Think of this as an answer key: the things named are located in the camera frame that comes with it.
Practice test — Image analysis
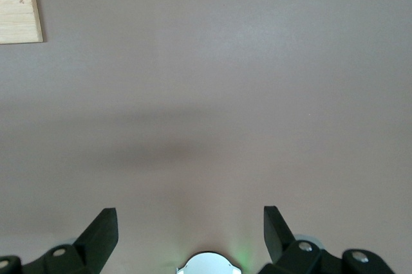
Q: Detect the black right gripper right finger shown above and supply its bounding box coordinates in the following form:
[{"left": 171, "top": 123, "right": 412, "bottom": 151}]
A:
[{"left": 257, "top": 205, "right": 395, "bottom": 274}]

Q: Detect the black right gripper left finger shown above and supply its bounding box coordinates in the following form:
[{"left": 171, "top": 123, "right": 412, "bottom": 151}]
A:
[{"left": 0, "top": 208, "right": 118, "bottom": 274}]

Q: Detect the brown table cloth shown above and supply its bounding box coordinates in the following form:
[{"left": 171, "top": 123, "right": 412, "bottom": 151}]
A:
[{"left": 0, "top": 0, "right": 412, "bottom": 274}]

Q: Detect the wooden cutting board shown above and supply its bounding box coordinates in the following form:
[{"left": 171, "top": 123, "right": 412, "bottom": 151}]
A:
[{"left": 0, "top": 0, "right": 44, "bottom": 45}]

